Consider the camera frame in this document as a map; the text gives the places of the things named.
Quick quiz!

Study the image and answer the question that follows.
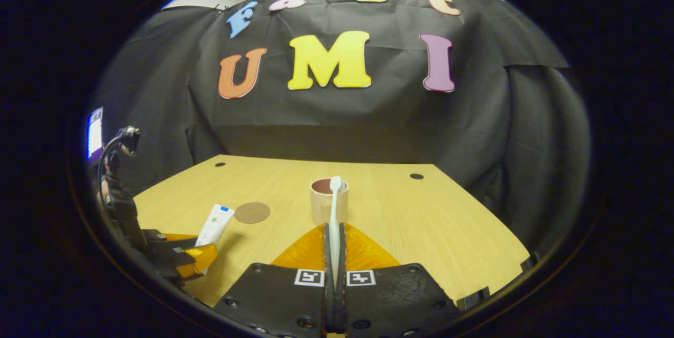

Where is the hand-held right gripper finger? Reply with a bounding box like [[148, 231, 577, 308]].
[[337, 222, 464, 338], [213, 222, 338, 338]]

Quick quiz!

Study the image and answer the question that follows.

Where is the white toothpaste tube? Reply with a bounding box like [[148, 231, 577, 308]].
[[195, 204, 235, 248]]

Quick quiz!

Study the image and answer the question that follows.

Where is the white toothbrush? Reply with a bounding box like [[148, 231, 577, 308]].
[[329, 176, 347, 289]]

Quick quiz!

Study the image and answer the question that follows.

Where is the round brown coaster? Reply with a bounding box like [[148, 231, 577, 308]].
[[234, 202, 271, 224]]

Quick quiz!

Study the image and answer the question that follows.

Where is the beige cup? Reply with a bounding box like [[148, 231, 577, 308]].
[[310, 178, 349, 225]]

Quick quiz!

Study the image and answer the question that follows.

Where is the computer monitor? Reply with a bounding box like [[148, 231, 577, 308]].
[[87, 107, 104, 160]]

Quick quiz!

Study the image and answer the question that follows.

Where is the black backdrop cloth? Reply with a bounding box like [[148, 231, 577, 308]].
[[97, 0, 590, 244]]

